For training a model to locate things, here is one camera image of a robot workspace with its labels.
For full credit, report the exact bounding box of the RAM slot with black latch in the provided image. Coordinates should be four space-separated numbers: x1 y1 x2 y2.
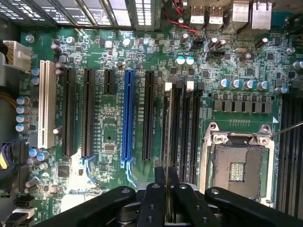
194 81 205 188
174 79 185 184

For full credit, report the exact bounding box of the RAM slot with white latch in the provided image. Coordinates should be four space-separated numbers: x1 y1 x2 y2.
183 79 196 185
161 82 175 169

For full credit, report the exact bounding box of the black SATA connector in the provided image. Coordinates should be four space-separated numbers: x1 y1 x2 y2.
14 194 36 209

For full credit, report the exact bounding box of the silver metal port block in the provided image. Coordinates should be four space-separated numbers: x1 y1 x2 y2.
250 0 273 31
223 0 250 34

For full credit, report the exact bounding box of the blue expansion slot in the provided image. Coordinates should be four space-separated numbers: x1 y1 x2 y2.
120 69 138 187

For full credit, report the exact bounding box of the green motherboard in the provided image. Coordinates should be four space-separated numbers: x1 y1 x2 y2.
18 0 303 227

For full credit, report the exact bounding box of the red and black wire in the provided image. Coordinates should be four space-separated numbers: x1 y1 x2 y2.
162 0 201 40

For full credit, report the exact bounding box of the CPU socket with metal frame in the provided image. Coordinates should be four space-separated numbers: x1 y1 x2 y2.
199 121 277 208

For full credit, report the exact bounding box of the purple and yellow wire plug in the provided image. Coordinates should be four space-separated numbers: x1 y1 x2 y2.
0 143 11 170

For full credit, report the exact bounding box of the long black expansion slot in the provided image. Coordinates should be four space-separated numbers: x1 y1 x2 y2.
80 68 99 184
62 67 77 159
142 70 156 162

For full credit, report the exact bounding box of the short black expansion slot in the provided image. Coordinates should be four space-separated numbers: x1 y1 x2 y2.
103 69 116 96

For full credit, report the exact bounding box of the silver USB port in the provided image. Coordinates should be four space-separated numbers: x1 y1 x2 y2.
205 4 224 31
189 4 205 31

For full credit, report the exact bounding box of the white power connector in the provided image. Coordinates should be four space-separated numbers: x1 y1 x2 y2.
2 40 32 72

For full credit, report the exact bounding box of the white expansion slot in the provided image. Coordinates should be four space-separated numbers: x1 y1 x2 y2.
37 60 58 149

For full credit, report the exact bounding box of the thin metal locking lever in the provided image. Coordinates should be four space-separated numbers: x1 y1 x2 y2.
271 121 303 138

